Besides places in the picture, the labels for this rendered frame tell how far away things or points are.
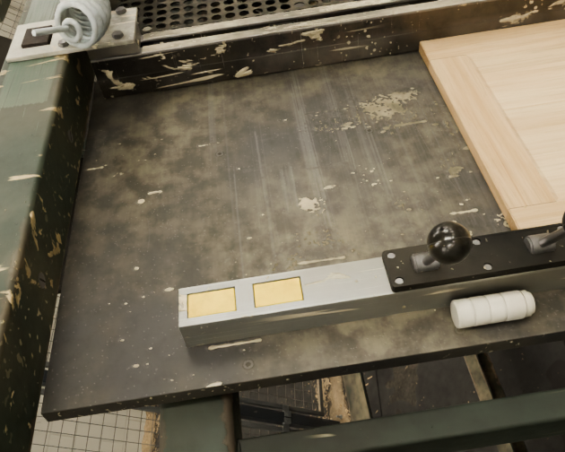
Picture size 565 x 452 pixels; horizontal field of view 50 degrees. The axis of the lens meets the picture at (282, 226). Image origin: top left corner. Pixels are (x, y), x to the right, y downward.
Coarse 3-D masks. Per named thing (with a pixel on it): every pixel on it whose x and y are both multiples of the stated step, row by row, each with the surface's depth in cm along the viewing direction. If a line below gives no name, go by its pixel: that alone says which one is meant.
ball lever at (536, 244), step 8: (552, 232) 58; (560, 232) 56; (528, 240) 61; (536, 240) 61; (544, 240) 59; (552, 240) 58; (528, 248) 62; (536, 248) 61; (544, 248) 61; (552, 248) 61
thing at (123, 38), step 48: (384, 0) 95; (432, 0) 95; (480, 0) 92; (528, 0) 93; (48, 48) 88; (96, 48) 88; (144, 48) 92; (192, 48) 92; (240, 48) 93; (288, 48) 94; (336, 48) 95; (384, 48) 96
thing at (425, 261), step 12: (432, 228) 52; (444, 228) 51; (456, 228) 50; (432, 240) 51; (444, 240) 50; (456, 240) 50; (468, 240) 50; (432, 252) 51; (444, 252) 50; (456, 252) 50; (468, 252) 51; (420, 264) 61; (432, 264) 61; (444, 264) 52
